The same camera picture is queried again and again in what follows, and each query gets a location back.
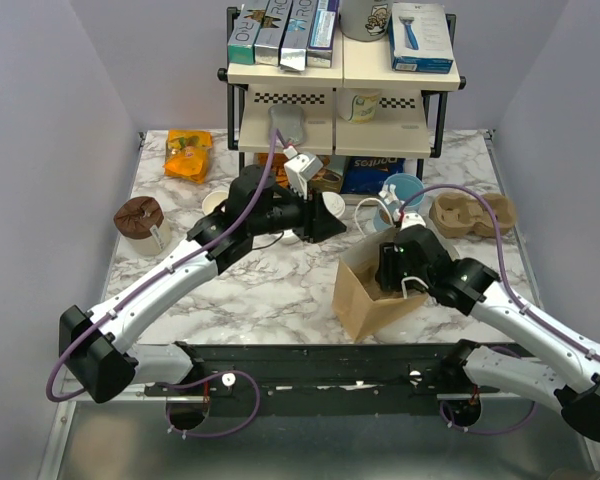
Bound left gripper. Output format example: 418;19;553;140
248;179;348;246

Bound brown paper bag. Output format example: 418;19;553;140
332;204;428;342

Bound brown paper cups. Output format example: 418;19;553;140
202;189;229;215

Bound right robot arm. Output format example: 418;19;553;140
376;225;600;443

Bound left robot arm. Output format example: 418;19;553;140
59;165;346;403

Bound orange Kettle chips bag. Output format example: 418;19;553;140
271;153;348;193

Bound blue Doritos bag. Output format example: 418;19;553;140
340;156;405;195

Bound white stirrers in cup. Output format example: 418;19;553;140
378;184;400;205

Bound blue plastic cup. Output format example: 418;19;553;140
372;173;424;232

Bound grey sponge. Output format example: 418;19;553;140
268;104;307;147

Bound two-tier shelf rack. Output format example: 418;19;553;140
217;32;466;177

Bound white printed cup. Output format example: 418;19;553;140
336;88;381;124

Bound orange snack bag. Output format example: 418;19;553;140
163;130;213;184

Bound purple white toothpaste box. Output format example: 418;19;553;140
307;0;339;68

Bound blue silver toothpaste box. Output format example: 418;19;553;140
279;0;318;72

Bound blue razor box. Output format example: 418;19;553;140
389;2;455;74

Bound teal toothpaste box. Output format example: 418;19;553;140
227;0;269;65

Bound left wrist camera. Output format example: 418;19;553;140
284;153;323;200

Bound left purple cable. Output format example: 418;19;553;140
45;128;294;440

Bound purple cable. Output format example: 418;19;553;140
45;128;294;440
397;183;600;436

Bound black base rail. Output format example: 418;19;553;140
144;341;474;417

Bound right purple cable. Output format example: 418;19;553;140
397;183;600;436

